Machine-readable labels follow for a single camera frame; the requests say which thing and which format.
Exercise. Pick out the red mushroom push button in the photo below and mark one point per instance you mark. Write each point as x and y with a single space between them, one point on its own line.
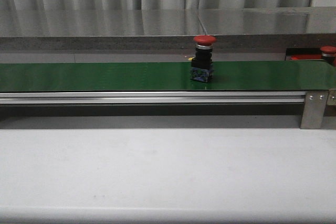
202 64
328 54

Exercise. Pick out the red plastic tray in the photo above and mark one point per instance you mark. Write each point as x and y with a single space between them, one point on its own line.
307 57

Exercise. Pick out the steel conveyor support leg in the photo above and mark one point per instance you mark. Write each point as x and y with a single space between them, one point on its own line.
313 111

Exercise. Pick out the aluminium conveyor frame rail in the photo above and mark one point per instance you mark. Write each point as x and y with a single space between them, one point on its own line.
165 97

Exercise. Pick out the green conveyor belt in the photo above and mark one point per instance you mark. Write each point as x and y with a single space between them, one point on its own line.
167 76

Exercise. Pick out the grey stone countertop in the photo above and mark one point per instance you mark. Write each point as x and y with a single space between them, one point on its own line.
74 36

